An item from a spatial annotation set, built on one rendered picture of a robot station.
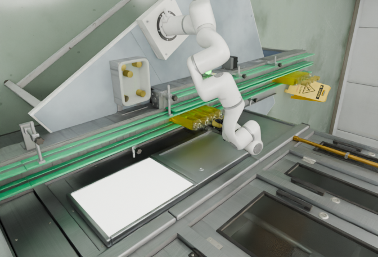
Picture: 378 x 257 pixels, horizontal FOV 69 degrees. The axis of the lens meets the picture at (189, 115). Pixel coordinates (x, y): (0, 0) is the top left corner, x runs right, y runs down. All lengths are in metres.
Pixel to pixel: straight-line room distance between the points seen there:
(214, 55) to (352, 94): 6.39
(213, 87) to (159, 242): 0.57
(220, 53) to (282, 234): 0.69
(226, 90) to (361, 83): 6.29
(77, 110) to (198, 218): 0.75
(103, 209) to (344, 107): 6.77
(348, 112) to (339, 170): 5.95
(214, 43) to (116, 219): 0.74
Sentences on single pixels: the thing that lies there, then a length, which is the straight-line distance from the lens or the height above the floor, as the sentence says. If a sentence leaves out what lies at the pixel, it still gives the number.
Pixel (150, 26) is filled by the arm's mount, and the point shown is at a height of 0.81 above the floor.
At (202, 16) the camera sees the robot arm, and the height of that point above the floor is 1.18.
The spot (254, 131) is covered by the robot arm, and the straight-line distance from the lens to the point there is 1.16.
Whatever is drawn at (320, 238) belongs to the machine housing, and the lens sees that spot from 1.14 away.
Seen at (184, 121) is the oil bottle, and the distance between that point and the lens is 1.46.
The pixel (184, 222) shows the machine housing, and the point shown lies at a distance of 1.08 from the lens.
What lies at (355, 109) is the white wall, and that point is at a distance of 7.38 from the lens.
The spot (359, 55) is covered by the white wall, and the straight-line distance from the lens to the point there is 7.13.
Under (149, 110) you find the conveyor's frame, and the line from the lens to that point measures 1.49.
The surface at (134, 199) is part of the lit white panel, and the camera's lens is 1.15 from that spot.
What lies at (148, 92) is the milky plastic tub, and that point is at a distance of 1.48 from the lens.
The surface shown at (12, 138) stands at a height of 0.19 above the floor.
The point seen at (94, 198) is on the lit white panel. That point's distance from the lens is 1.20.
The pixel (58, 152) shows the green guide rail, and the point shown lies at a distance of 1.24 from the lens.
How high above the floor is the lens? 1.99
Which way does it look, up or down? 42 degrees down
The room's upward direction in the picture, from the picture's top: 111 degrees clockwise
